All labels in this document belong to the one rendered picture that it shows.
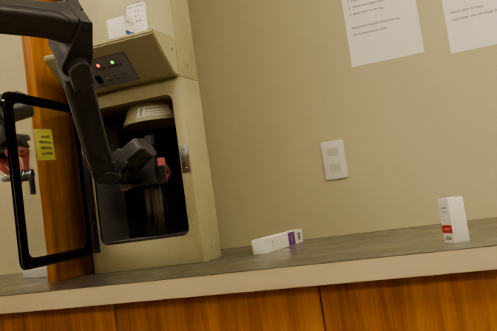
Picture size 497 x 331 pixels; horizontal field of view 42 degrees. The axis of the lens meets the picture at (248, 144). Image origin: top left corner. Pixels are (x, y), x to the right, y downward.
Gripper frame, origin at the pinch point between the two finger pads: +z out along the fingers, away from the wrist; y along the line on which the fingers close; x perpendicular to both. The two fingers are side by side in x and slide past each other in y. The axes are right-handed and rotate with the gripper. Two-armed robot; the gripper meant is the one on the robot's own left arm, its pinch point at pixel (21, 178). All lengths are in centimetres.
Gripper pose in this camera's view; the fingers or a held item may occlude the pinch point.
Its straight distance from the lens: 162.1
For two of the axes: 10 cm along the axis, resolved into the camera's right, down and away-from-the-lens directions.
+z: 5.2, 8.3, -1.9
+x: -2.7, -0.4, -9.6
